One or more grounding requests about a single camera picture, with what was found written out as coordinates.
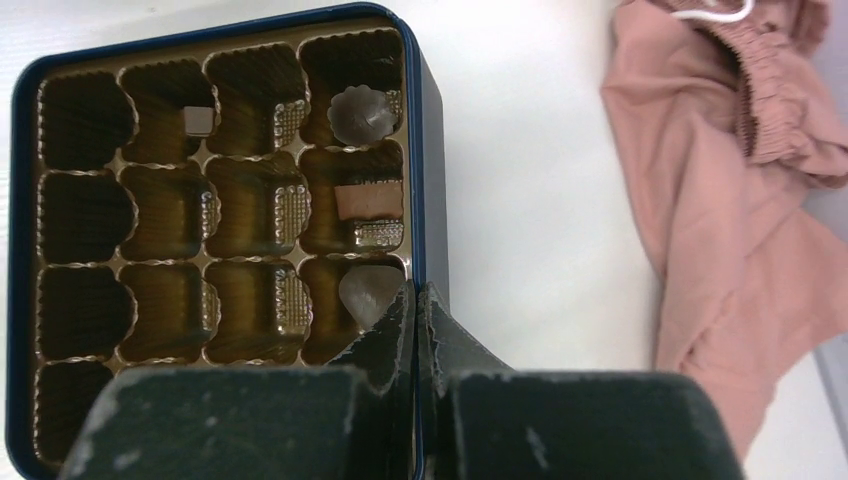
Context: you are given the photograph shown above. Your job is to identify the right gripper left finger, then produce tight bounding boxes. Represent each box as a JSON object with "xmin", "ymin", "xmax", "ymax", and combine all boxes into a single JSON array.
[{"xmin": 60, "ymin": 283, "xmax": 415, "ymax": 479}]

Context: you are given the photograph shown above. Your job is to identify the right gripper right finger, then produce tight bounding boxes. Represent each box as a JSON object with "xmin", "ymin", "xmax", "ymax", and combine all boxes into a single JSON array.
[{"xmin": 417, "ymin": 284, "xmax": 743, "ymax": 479}]

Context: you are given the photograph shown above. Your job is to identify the blue chocolate box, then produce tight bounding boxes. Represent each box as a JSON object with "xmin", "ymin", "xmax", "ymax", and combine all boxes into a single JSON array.
[{"xmin": 5, "ymin": 2, "xmax": 449, "ymax": 479}]

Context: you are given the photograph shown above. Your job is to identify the dark heart chocolate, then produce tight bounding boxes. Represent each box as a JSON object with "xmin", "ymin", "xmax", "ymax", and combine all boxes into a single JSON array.
[{"xmin": 338, "ymin": 265, "xmax": 406, "ymax": 331}]

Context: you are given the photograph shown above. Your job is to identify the brown rectangular chocolate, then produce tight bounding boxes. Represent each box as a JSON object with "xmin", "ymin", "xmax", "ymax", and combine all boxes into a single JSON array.
[{"xmin": 334, "ymin": 181, "xmax": 403, "ymax": 220}]

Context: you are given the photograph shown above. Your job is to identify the round fluted chocolate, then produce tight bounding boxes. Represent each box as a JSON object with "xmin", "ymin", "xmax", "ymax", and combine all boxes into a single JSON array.
[{"xmin": 327, "ymin": 85, "xmax": 398, "ymax": 147}]

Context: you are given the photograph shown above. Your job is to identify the pink cloth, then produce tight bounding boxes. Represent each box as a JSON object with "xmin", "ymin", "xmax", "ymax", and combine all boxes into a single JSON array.
[{"xmin": 601, "ymin": 1, "xmax": 847, "ymax": 458}]

